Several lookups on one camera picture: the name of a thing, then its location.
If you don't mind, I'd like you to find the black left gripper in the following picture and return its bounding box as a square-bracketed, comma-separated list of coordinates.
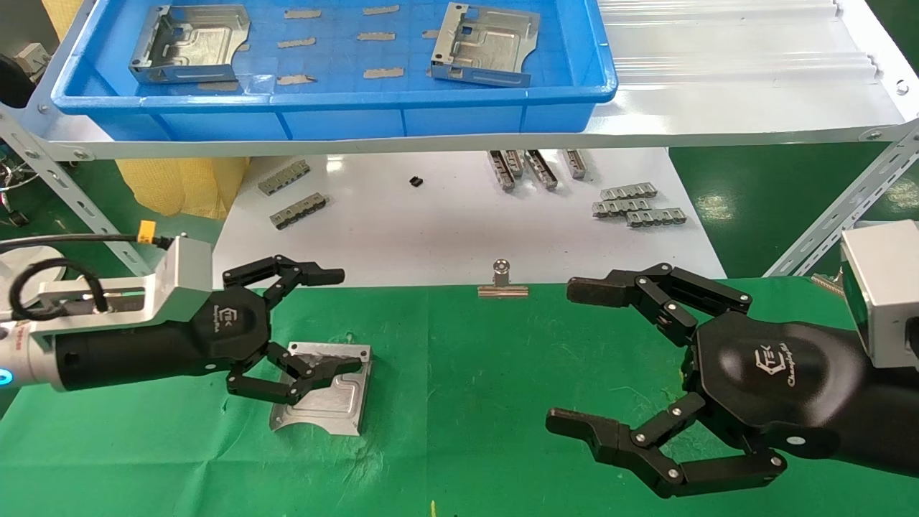
[54, 255, 363, 405]

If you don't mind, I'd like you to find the bent sheet metal bracket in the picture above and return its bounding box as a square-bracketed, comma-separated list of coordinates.
[431, 2, 540, 88]
[269, 342, 373, 437]
[129, 5, 251, 85]

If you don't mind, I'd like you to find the white metal shelf rack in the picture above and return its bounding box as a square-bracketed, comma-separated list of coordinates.
[0, 0, 919, 289]

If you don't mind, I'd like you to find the green table cloth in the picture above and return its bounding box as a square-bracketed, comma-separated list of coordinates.
[0, 276, 919, 517]

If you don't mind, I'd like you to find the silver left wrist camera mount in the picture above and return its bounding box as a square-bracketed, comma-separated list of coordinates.
[11, 237, 214, 337]

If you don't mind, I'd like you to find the thin wire bundle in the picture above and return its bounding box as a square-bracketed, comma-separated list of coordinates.
[0, 140, 40, 227]

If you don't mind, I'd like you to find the small grey box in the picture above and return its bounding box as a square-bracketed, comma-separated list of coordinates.
[14, 43, 52, 77]

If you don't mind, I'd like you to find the blue plastic tray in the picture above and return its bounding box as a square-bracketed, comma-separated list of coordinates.
[52, 0, 618, 142]

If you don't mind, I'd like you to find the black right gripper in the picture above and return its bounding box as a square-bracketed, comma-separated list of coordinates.
[546, 263, 919, 500]

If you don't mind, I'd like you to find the silver binder clip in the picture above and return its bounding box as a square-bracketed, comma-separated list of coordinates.
[478, 259, 529, 298]

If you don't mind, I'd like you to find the black cable yellow tag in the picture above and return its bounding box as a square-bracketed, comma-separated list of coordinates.
[0, 219, 187, 253]

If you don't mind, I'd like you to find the black looped cable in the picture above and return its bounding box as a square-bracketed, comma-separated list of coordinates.
[9, 258, 110, 322]

